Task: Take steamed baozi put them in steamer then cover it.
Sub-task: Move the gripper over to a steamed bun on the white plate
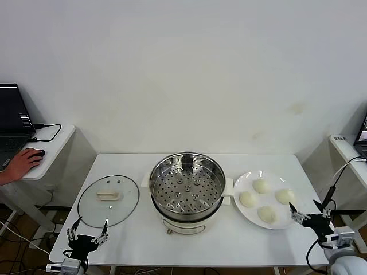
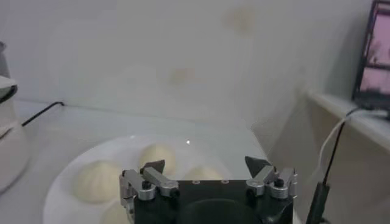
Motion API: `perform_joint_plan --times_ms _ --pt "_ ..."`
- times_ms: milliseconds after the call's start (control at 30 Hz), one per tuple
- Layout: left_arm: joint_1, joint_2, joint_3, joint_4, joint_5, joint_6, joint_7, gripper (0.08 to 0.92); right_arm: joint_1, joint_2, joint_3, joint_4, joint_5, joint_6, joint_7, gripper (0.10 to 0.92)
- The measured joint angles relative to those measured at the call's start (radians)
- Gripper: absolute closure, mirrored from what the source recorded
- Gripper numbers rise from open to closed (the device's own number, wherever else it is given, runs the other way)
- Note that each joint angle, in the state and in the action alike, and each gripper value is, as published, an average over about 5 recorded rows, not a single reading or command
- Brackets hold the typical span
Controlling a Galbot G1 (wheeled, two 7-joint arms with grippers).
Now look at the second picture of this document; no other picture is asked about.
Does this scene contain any black cable with adapter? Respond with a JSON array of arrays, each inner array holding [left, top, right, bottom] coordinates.
[[306, 106, 362, 224]]

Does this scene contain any black pot power cord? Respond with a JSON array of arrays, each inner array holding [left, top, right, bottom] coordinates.
[[21, 101, 65, 127]]

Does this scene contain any laptop with pale screen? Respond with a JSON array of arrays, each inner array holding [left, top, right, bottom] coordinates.
[[352, 0, 390, 112]]

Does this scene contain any white cable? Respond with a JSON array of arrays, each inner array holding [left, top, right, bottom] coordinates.
[[316, 108, 388, 177]]

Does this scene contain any white steamed baozi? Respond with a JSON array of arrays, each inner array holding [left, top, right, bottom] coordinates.
[[138, 142, 177, 177], [182, 166, 225, 181], [74, 160, 122, 204], [100, 199, 132, 224]]

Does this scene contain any round white plate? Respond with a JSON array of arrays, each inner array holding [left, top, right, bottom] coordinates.
[[42, 135, 241, 224]]

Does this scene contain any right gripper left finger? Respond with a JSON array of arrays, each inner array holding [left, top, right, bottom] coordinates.
[[118, 159, 180, 215]]

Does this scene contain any white side table with label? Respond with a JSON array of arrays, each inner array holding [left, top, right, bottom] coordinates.
[[306, 89, 390, 224]]

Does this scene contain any cream electric cooking pot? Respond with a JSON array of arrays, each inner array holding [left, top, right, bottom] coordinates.
[[0, 75, 31, 194]]

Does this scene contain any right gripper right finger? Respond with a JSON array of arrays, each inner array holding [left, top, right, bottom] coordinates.
[[244, 155, 299, 200]]

